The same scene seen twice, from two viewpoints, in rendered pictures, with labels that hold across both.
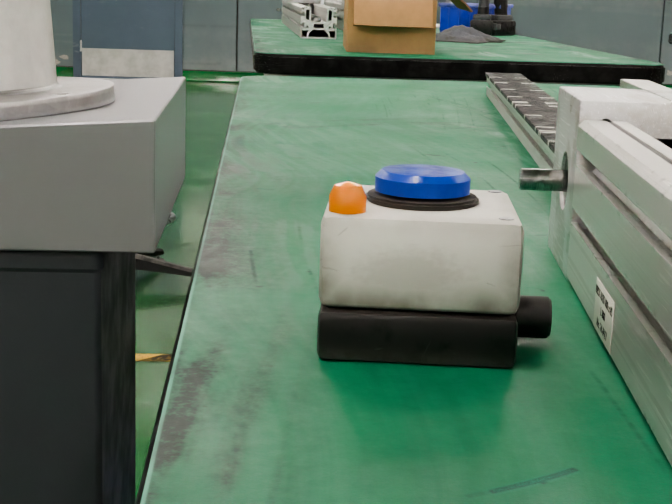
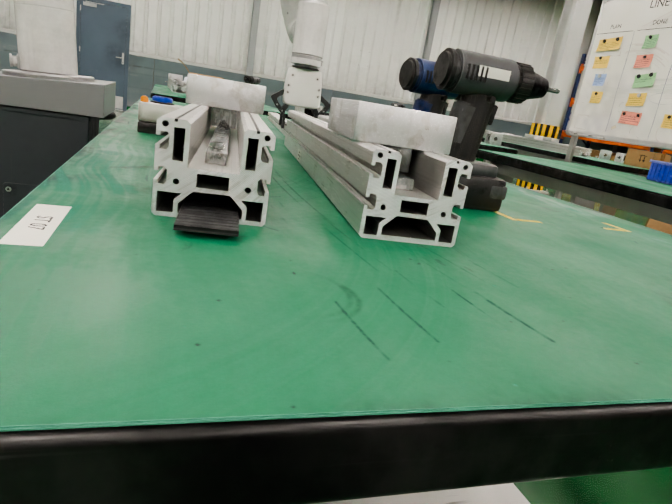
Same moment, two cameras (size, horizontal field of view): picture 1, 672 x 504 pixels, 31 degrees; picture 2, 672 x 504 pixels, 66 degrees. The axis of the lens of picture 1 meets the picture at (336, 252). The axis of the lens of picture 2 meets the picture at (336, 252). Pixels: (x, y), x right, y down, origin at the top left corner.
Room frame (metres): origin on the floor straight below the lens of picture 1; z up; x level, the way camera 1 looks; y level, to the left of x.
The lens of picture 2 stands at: (-0.64, -0.12, 0.90)
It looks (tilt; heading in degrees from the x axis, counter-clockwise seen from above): 16 degrees down; 344
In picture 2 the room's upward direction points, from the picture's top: 10 degrees clockwise
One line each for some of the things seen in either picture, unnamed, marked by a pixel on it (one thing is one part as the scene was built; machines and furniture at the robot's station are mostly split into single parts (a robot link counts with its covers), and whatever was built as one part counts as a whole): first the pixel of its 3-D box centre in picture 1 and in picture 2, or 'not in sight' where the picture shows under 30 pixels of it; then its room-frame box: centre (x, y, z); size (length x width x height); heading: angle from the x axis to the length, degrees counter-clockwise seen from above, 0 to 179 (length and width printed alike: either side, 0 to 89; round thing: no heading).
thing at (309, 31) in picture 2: not in sight; (310, 29); (0.81, -0.37, 1.07); 0.09 x 0.08 x 0.13; 6
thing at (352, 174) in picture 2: not in sight; (337, 150); (0.22, -0.34, 0.82); 0.80 x 0.10 x 0.09; 177
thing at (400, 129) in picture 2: not in sight; (383, 134); (-0.03, -0.33, 0.87); 0.16 x 0.11 x 0.07; 177
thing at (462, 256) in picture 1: (438, 267); (165, 118); (0.51, -0.04, 0.81); 0.10 x 0.08 x 0.06; 87
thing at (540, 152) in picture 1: (533, 120); not in sight; (1.30, -0.20, 0.79); 0.96 x 0.04 x 0.03; 177
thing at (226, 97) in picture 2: not in sight; (226, 102); (0.23, -0.15, 0.87); 0.16 x 0.11 x 0.07; 177
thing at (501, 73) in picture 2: not in sight; (488, 135); (0.08, -0.53, 0.89); 0.20 x 0.08 x 0.22; 90
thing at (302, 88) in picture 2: not in sight; (303, 85); (0.81, -0.37, 0.93); 0.10 x 0.07 x 0.11; 87
